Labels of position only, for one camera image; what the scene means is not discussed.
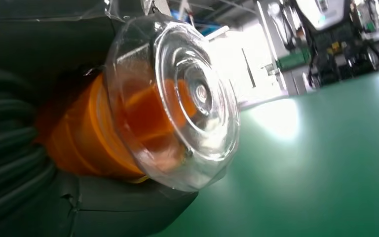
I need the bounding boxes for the orange bottle with clear cap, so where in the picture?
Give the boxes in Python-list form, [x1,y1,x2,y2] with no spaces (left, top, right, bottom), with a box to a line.
[33,13,241,193]

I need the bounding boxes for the dark machine with cables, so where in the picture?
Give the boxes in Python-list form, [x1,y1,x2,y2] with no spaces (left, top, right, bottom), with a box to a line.
[289,0,379,89]

